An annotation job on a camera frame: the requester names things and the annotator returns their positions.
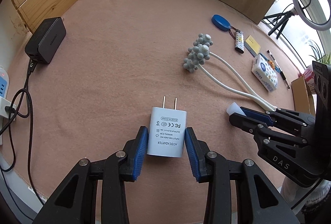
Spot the white translucent cap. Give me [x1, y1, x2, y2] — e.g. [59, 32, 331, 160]
[226, 102, 246, 116]

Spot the patterned tissue pack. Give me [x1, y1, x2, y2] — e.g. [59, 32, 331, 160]
[251, 54, 278, 92]

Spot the blue folding phone stand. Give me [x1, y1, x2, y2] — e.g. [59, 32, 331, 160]
[259, 53, 281, 73]

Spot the white power adapter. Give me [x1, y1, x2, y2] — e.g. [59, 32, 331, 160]
[147, 98, 187, 158]

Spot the patterned lighter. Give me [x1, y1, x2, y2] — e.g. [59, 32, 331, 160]
[235, 30, 245, 54]

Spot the white neck massager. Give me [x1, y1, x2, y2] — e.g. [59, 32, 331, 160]
[182, 33, 277, 111]

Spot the blue round tin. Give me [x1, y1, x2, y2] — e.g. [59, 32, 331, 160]
[211, 14, 231, 32]

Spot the white gloved hand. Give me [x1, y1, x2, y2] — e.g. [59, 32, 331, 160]
[281, 177, 330, 206]

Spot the cardboard box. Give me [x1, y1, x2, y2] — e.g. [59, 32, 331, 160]
[291, 76, 315, 116]

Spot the black gel pen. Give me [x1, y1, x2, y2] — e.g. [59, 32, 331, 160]
[266, 50, 291, 90]

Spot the orange cartoon figurine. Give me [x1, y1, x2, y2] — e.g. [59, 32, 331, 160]
[267, 59, 276, 70]

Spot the red white flower pot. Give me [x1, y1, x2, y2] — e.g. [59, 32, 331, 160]
[302, 64, 316, 94]

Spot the yellow black ruler card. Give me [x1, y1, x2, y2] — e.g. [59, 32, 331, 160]
[244, 35, 261, 57]

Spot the green spider plant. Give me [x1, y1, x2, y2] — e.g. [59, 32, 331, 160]
[307, 40, 330, 66]

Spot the black tripod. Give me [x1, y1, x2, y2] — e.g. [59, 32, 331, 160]
[263, 11, 295, 39]

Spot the pink bed blanket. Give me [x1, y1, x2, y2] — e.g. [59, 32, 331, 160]
[1, 0, 297, 218]

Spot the white power strip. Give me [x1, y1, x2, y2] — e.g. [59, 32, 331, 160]
[0, 65, 18, 147]

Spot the black charger brick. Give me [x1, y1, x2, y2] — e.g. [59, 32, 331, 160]
[25, 17, 66, 64]

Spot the white ring light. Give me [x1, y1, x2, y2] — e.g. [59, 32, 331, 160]
[292, 0, 330, 31]

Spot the black power cable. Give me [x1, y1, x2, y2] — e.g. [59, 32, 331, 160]
[0, 58, 46, 206]

